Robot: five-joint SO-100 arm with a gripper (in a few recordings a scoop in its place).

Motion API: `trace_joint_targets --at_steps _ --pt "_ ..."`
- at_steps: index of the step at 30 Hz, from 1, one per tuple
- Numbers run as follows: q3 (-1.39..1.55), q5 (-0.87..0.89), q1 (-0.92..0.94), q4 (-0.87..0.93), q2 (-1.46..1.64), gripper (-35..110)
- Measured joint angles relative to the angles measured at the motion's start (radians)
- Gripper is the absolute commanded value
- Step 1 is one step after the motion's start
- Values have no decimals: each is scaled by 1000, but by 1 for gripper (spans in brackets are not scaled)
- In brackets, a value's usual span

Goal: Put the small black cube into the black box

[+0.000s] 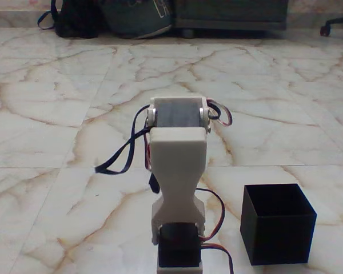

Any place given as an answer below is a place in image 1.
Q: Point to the dark grey printed bag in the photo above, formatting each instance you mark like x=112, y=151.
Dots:
x=137, y=17

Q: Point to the black box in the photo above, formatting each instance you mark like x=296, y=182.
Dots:
x=280, y=225

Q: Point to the dark cabinet on castors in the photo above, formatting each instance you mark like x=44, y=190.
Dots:
x=231, y=14

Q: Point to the black backpack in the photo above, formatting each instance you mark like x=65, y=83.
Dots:
x=74, y=20

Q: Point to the black office chair base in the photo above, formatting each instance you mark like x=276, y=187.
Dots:
x=338, y=24

